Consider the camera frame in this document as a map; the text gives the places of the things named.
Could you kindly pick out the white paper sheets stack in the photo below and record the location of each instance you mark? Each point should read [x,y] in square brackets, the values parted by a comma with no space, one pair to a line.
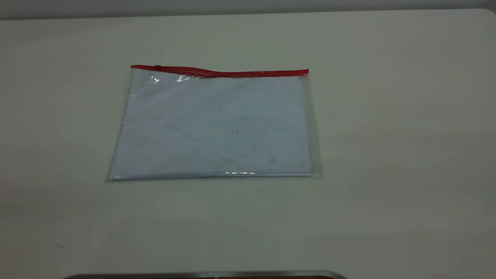
[213,128]

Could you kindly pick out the clear plastic red-zipper bag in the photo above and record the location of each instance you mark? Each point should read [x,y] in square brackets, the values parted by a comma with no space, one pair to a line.
[217,73]

